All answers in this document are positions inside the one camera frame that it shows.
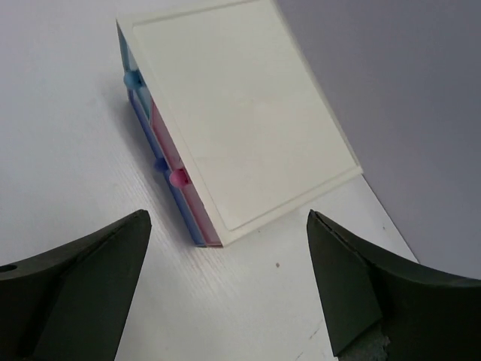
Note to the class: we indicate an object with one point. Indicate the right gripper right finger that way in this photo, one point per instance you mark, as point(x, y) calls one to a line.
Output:
point(378, 305)

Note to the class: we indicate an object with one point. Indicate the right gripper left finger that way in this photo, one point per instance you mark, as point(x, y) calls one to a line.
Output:
point(72, 302)

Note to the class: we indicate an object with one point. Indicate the pink drawer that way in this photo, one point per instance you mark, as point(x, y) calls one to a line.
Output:
point(180, 179)

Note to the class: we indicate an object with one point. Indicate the purple-blue wide drawer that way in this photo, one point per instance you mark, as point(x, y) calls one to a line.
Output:
point(161, 166)

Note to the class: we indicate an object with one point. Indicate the light blue small drawer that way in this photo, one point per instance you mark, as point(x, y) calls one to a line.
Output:
point(133, 78)

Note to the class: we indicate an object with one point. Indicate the white drawer cabinet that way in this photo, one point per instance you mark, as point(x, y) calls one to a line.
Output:
point(243, 108)

